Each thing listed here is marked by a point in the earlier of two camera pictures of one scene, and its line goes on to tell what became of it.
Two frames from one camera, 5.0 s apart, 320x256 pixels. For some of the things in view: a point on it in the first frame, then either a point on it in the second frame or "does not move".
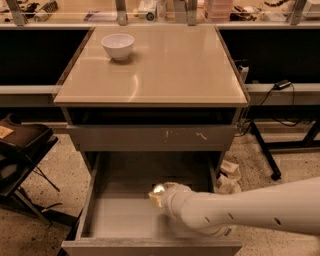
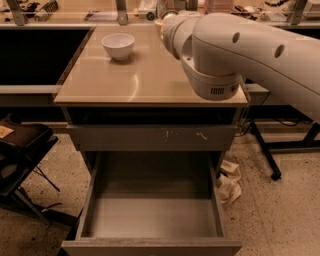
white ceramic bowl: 118,45 does not move
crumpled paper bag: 229,183 does not move
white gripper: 169,199 -> 167,36
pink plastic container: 220,10 does not move
